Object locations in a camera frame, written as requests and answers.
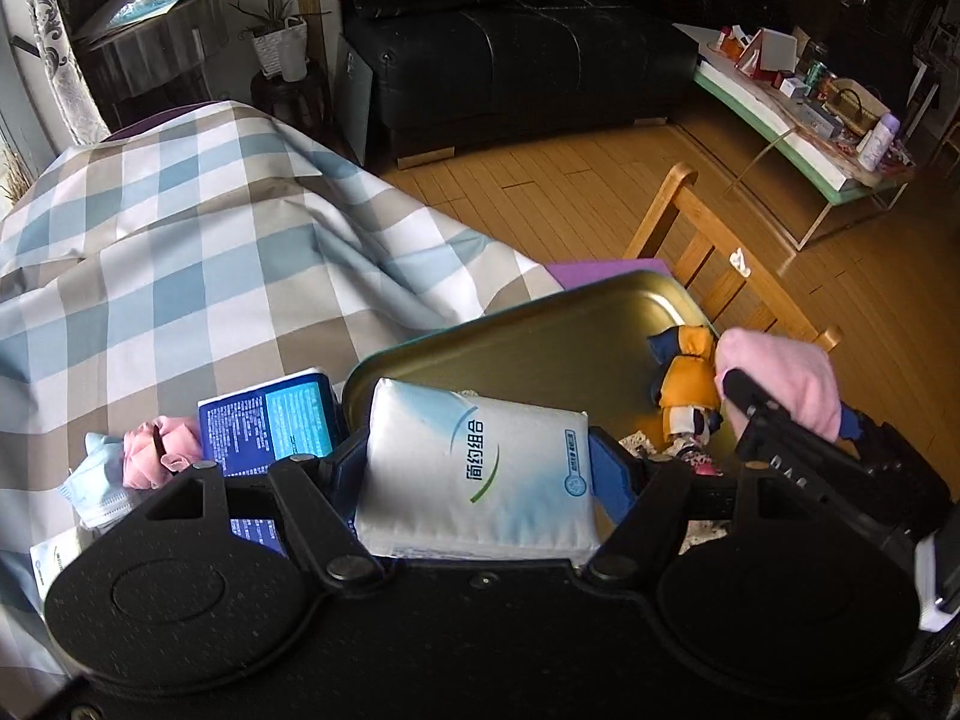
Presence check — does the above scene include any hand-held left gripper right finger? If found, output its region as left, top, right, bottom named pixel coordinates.
left=585, top=426, right=758, bottom=590

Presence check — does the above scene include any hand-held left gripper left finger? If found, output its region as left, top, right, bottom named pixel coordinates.
left=112, top=431, right=385, bottom=590

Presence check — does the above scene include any beige crochet lace piece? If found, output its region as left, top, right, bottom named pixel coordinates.
left=616, top=426, right=742, bottom=556

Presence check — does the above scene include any pink drawstring pouch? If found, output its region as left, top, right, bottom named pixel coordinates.
left=712, top=326, right=842, bottom=441

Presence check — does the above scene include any orange white cloth toy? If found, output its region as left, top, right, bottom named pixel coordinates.
left=646, top=324, right=725, bottom=440

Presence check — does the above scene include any leopard print hair bow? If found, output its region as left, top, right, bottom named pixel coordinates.
left=671, top=431, right=723, bottom=478

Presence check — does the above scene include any blue tissue pack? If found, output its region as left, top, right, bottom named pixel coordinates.
left=196, top=367, right=348, bottom=560

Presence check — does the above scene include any white tissue packet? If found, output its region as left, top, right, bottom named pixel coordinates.
left=30, top=529, right=95, bottom=590
left=352, top=377, right=605, bottom=565

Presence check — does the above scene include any gold metal tin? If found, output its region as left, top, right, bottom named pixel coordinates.
left=341, top=270, right=740, bottom=482

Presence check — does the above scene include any pink satin scrunchie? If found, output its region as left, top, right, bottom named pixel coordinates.
left=122, top=414, right=204, bottom=489

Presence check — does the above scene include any blue face mask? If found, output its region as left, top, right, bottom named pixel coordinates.
left=58, top=431, right=152, bottom=530

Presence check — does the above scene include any wooden chair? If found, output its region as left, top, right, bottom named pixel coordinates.
left=622, top=161, right=845, bottom=355

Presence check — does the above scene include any checked tablecloth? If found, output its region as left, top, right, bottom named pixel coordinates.
left=0, top=99, right=568, bottom=691

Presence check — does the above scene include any white purple bottle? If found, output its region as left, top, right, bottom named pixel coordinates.
left=855, top=112, right=902, bottom=173

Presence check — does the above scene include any white coffee table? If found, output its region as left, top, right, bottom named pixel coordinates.
left=671, top=19, right=920, bottom=253

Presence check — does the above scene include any woven basket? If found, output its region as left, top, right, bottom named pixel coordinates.
left=825, top=79, right=890, bottom=140

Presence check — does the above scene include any white red desk stand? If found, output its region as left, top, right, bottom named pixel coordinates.
left=739, top=26, right=800, bottom=84

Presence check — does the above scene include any leaning glass panel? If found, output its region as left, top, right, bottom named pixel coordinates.
left=333, top=34, right=377, bottom=167

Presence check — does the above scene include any dark round stool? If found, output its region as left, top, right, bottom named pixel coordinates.
left=249, top=64, right=332, bottom=137

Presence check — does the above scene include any black leather sofa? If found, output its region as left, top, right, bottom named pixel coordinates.
left=336, top=0, right=703, bottom=170

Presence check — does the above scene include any white cup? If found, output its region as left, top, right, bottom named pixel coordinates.
left=277, top=34, right=309, bottom=84

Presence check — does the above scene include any dried grass bunch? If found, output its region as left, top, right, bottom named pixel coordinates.
left=0, top=146, right=35, bottom=205

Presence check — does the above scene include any potted plant in white basket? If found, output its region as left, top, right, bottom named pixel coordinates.
left=229, top=0, right=332, bottom=80

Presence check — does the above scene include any round metal side table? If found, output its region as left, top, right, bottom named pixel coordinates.
left=73, top=0, right=235, bottom=130

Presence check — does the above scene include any patterned curtain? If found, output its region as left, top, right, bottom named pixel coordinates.
left=19, top=0, right=115, bottom=148

